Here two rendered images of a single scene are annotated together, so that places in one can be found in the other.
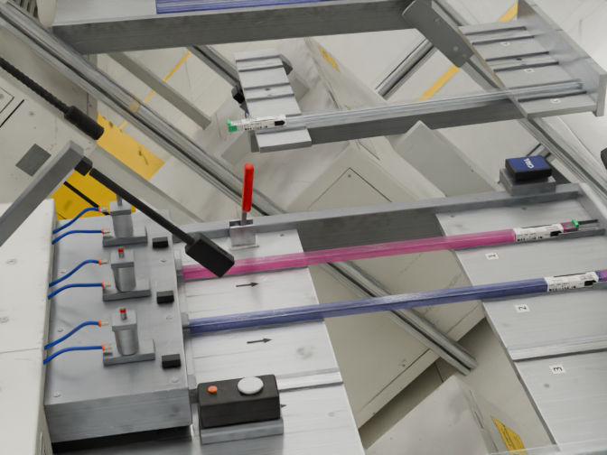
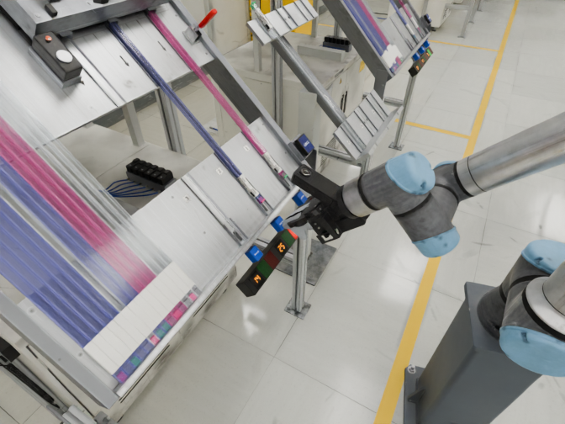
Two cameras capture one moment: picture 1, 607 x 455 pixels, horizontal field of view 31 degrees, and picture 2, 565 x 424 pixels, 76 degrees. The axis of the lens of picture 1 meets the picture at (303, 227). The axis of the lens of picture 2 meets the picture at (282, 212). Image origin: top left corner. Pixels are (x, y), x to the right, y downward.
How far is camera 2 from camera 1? 0.57 m
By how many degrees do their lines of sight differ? 17
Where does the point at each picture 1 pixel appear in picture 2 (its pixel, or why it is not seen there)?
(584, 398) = (173, 216)
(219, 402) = (42, 45)
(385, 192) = not seen: hidden behind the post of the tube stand
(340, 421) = (88, 113)
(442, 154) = (309, 113)
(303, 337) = (139, 80)
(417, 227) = (250, 113)
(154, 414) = (18, 17)
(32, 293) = not seen: outside the picture
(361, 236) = (232, 91)
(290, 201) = (287, 78)
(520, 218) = (277, 153)
